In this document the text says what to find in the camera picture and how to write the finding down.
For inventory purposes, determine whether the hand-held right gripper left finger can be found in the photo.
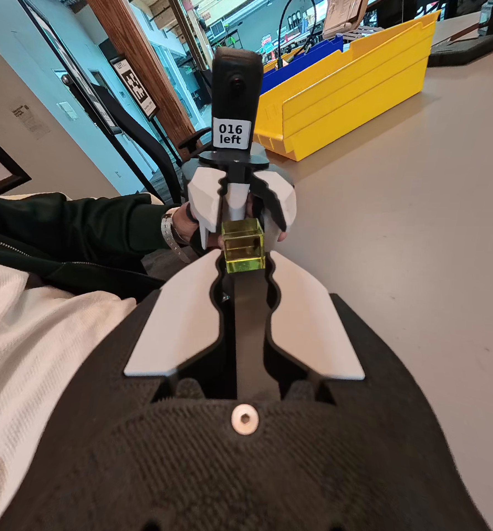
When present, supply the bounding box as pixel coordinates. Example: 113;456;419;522
124;249;227;380

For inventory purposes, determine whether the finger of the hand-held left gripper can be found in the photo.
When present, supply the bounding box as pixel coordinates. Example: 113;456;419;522
251;171;298;252
187;167;225;250

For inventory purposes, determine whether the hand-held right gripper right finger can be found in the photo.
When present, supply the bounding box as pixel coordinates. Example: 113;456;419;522
265;250;366;381

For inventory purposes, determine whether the yellow-green transparent cube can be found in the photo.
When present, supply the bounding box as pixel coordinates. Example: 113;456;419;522
221;219;268;274

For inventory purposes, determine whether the person's left forearm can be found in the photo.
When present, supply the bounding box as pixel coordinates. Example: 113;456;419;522
0;192;176;266

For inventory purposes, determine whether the grey desk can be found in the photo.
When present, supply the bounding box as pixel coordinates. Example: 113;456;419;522
140;10;493;531

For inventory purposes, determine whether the person's left hand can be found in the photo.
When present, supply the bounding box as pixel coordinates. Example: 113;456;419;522
173;193;288;249

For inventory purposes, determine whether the silver wristwatch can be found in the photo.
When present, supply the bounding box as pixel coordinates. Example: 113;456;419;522
160;209;192;264

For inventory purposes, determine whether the blue plastic bin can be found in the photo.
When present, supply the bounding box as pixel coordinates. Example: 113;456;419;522
260;35;346;95

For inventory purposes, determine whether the dark green zip jacket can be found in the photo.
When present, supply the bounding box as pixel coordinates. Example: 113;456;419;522
0;226;166;301

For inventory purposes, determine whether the black framed marker sign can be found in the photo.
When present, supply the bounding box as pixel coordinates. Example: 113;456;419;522
111;57;161;122

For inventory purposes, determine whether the yellow plastic bin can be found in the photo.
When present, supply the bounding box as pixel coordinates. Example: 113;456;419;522
252;10;442;162

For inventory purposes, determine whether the cardboard sign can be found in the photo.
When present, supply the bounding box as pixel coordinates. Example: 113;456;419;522
321;0;370;38

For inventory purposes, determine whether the black flat device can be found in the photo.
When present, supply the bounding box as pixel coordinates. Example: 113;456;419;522
427;32;493;68

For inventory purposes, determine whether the black gooseneck cable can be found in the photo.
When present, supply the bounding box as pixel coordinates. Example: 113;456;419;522
275;0;318;71

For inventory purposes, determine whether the wooden post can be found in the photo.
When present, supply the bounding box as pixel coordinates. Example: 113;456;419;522
87;0;198;146

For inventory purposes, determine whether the white wall notice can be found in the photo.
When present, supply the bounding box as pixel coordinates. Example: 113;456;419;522
11;99;51;140

